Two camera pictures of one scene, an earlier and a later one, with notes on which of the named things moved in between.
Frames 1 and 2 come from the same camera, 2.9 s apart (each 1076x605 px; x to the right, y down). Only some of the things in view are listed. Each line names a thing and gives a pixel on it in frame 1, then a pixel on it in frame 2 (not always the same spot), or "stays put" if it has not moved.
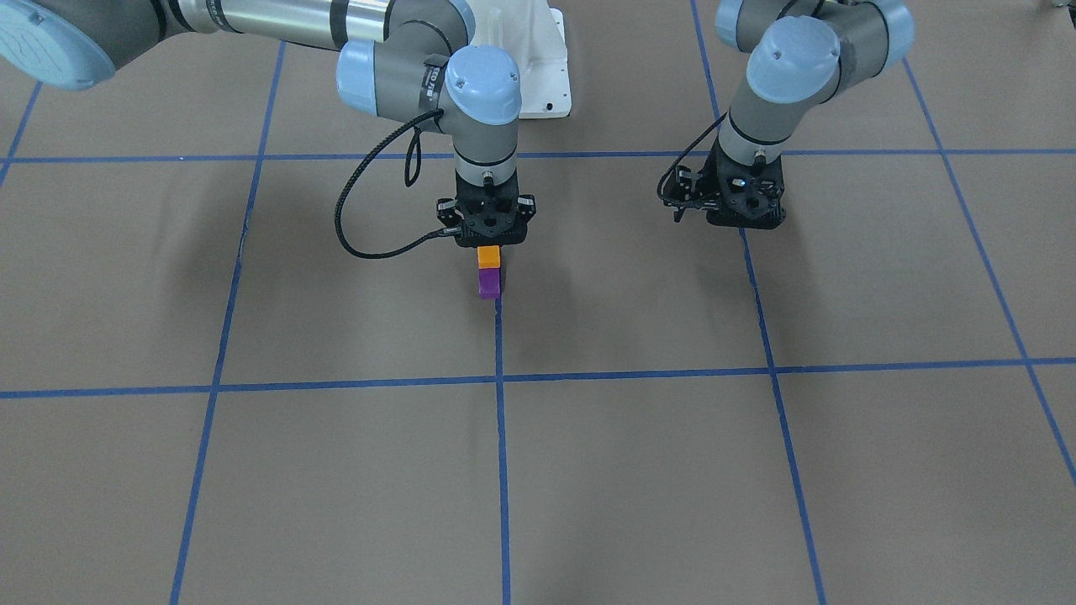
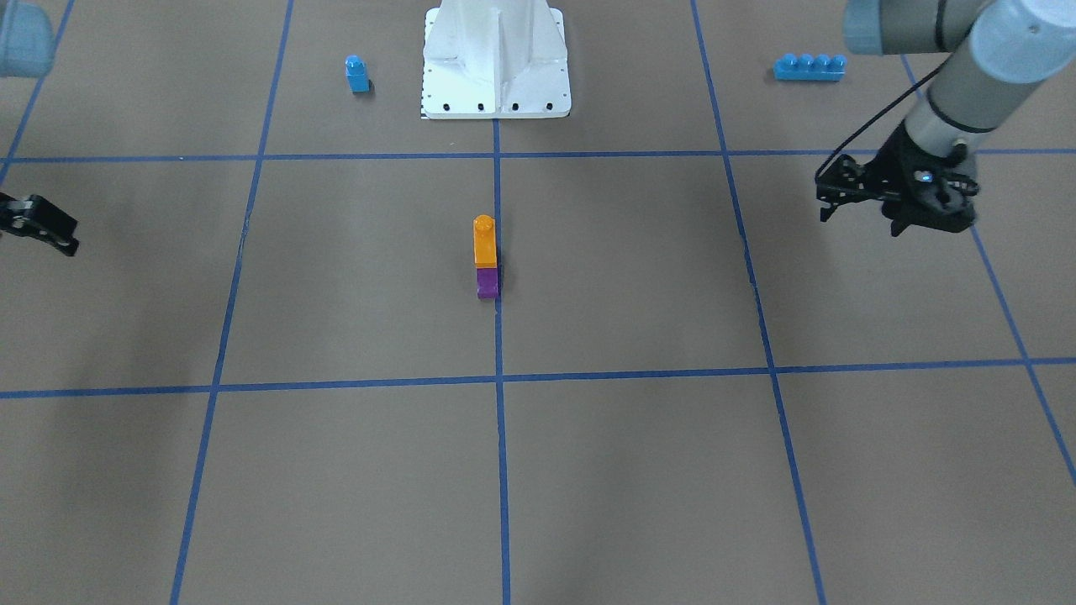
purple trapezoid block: x=489 y=282 stays put
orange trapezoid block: x=488 y=257 stays put
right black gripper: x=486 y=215 -> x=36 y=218
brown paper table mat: x=205 y=399 stays put
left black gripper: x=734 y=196 -> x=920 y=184
